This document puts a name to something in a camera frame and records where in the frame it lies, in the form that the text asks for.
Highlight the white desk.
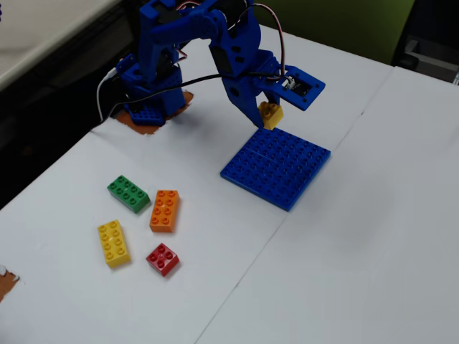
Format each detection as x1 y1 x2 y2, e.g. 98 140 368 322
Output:
0 0 123 90

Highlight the yellow 2x2 toy block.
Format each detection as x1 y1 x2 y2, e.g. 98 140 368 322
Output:
257 101 285 131

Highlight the green 2x4 toy block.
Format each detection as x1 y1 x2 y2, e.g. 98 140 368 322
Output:
106 174 151 215

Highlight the blue 8x8 stud plate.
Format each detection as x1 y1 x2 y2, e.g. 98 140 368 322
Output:
219 127 332 213

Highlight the blue camera mount with board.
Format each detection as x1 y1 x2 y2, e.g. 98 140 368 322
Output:
273 65 327 113

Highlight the yellow 2x4 toy block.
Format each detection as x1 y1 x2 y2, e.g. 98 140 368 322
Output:
97 219 132 269

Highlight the black cable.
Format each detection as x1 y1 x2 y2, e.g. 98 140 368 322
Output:
106 72 288 121

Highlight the grey box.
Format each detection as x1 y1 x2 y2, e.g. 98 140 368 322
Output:
392 35 459 85

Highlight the red 2x2 toy block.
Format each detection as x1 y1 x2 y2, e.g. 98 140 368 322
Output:
145 242 181 277

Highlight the tricolour servo wire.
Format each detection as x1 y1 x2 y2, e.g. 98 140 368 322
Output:
229 3 288 85
175 41 190 65

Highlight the white cable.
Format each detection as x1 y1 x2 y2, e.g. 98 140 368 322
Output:
96 68 120 121

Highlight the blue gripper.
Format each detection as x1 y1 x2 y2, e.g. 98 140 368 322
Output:
221 52 285 129

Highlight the green floor mat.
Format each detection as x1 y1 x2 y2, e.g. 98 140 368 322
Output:
242 0 417 65

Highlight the orange 2x4 toy block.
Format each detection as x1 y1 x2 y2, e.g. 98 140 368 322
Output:
148 189 181 234

